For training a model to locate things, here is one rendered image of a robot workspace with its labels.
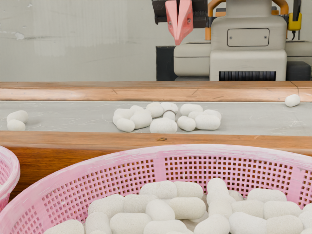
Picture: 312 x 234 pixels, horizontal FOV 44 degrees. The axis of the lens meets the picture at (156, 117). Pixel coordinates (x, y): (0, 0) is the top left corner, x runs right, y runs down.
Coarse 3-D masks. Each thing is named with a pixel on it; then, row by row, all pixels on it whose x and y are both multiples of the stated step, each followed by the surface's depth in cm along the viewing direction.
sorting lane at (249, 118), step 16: (0, 112) 69; (32, 112) 68; (48, 112) 68; (64, 112) 67; (80, 112) 67; (96, 112) 67; (112, 112) 66; (224, 112) 64; (240, 112) 64; (256, 112) 64; (272, 112) 64; (288, 112) 63; (304, 112) 63; (0, 128) 58; (32, 128) 57; (48, 128) 57; (64, 128) 57; (80, 128) 57; (96, 128) 56; (112, 128) 56; (144, 128) 56; (224, 128) 55; (240, 128) 54; (256, 128) 54; (272, 128) 54; (288, 128) 54; (304, 128) 54
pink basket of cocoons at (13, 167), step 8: (0, 152) 38; (8, 152) 36; (0, 160) 38; (8, 160) 36; (16, 160) 34; (0, 168) 37; (8, 168) 36; (16, 168) 32; (0, 176) 37; (8, 176) 35; (16, 176) 31; (8, 184) 29; (0, 192) 28; (8, 192) 29; (0, 200) 28; (8, 200) 33; (0, 208) 29
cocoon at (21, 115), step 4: (16, 112) 58; (20, 112) 59; (24, 112) 59; (8, 116) 57; (12, 116) 57; (16, 116) 57; (20, 116) 58; (24, 116) 59; (8, 120) 57; (20, 120) 58; (24, 120) 59
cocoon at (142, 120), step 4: (132, 116) 55; (136, 116) 55; (140, 116) 55; (144, 116) 55; (148, 116) 56; (132, 120) 54; (136, 120) 54; (140, 120) 54; (144, 120) 55; (148, 120) 55; (136, 124) 54; (140, 124) 55; (144, 124) 55; (148, 124) 56; (136, 128) 55
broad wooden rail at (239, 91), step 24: (0, 96) 80; (24, 96) 79; (48, 96) 78; (72, 96) 78; (96, 96) 77; (120, 96) 76; (144, 96) 75; (168, 96) 75; (192, 96) 74; (216, 96) 73; (240, 96) 73; (264, 96) 72
